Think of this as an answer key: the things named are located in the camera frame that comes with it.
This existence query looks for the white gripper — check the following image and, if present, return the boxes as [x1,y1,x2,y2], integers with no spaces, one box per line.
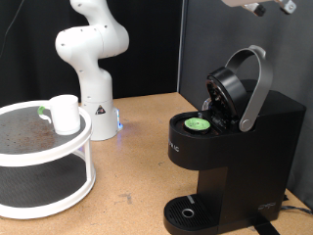
[221,0,298,18]

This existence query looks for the green reusable coffee pod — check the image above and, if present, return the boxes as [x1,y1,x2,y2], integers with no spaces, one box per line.
[183,117,211,133]

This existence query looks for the black Keurig coffee machine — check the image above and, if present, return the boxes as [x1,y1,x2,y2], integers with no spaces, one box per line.
[163,44,307,235]

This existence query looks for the white mug with green handle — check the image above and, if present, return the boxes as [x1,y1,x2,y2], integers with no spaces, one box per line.
[37,94,82,136]

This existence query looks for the grey partition panel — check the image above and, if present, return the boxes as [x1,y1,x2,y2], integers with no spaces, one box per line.
[177,0,313,210]

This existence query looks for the clear water tank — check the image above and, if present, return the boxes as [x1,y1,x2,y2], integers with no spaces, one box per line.
[201,97,213,112]

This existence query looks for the white two-tier turntable shelf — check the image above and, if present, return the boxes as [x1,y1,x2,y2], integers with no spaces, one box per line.
[0,100,97,220]

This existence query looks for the braided power cable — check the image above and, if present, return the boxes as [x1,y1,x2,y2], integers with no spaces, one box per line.
[280,205,313,216]

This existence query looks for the thin black hanging cable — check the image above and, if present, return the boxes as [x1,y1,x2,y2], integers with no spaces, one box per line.
[0,0,26,60]

